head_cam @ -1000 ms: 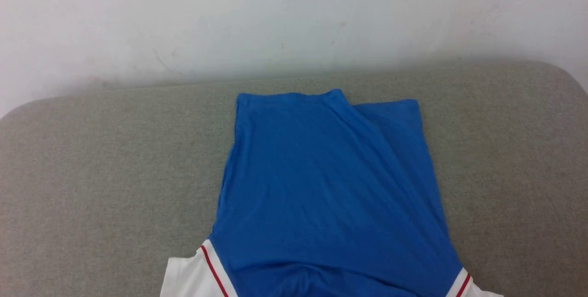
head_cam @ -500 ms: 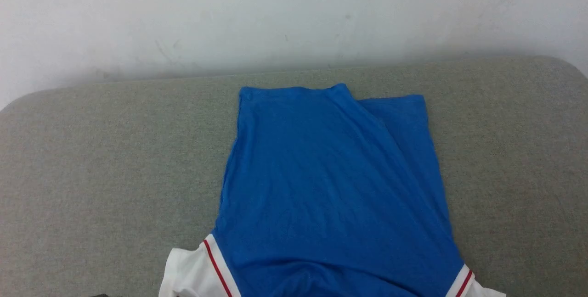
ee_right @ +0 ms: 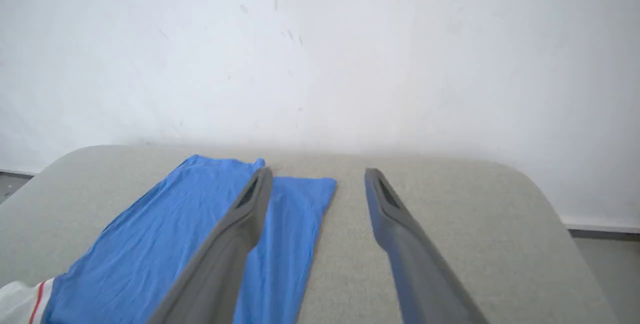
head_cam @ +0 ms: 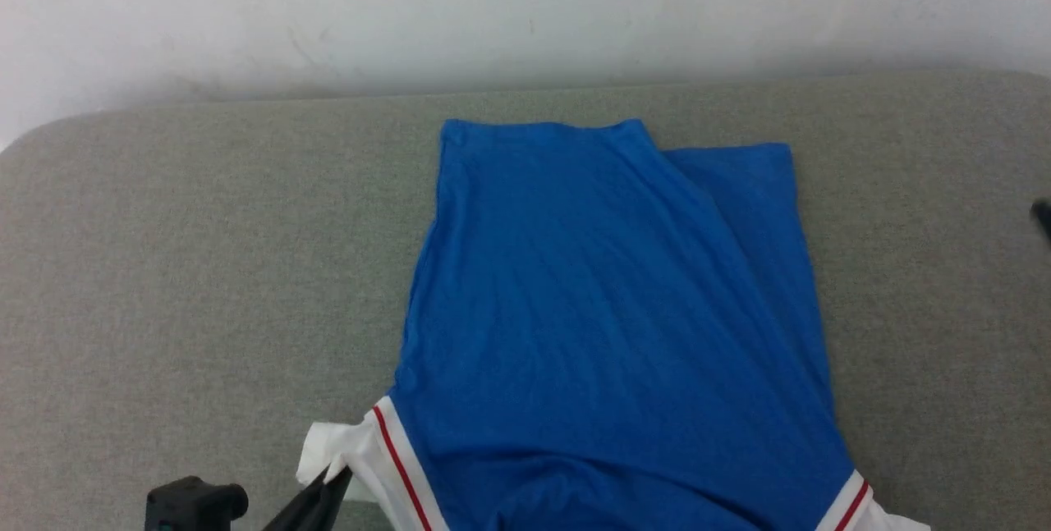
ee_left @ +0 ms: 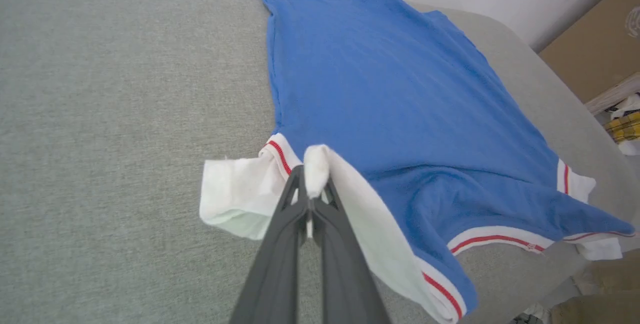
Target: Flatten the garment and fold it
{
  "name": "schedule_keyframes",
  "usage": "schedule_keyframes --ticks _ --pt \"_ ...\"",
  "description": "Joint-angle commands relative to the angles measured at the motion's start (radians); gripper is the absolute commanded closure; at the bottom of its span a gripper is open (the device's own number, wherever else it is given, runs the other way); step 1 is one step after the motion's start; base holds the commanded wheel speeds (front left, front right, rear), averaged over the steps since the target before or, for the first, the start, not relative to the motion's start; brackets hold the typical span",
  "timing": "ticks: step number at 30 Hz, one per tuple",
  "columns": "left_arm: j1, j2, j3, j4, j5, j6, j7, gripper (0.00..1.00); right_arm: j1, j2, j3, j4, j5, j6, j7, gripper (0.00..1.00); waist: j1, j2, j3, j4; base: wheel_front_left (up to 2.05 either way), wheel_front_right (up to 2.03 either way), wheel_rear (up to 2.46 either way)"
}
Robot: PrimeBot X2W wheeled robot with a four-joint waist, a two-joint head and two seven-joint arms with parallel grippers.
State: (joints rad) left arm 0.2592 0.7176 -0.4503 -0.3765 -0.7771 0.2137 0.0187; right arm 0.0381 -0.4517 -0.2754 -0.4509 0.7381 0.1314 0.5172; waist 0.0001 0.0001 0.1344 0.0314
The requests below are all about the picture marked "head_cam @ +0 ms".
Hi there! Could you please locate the blue garment white red trim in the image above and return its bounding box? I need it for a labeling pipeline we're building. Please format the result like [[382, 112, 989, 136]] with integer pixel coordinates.
[[296, 118, 933, 531]]

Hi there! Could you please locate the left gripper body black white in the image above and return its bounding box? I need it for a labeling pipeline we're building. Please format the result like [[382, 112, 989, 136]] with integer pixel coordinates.
[[145, 476, 250, 531]]

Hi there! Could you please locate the grey fabric sofa cushion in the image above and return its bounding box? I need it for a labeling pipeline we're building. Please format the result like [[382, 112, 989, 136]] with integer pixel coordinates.
[[0, 67, 1051, 531]]

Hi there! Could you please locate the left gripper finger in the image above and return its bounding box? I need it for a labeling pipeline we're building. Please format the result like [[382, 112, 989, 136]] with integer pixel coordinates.
[[261, 465, 354, 531]]

